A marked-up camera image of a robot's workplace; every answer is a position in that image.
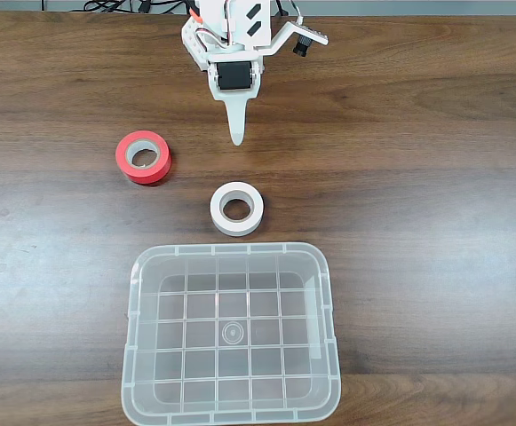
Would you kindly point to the red tape roll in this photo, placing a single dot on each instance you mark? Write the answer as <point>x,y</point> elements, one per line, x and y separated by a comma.
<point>151,172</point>

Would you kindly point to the clear plastic box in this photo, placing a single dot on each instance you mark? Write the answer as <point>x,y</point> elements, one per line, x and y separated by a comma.
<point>173,310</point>

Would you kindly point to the white tape roll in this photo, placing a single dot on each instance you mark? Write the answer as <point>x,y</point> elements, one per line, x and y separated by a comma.
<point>240,227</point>

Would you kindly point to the black camera on white bracket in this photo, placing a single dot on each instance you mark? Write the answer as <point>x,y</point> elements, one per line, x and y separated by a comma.
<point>304,32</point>

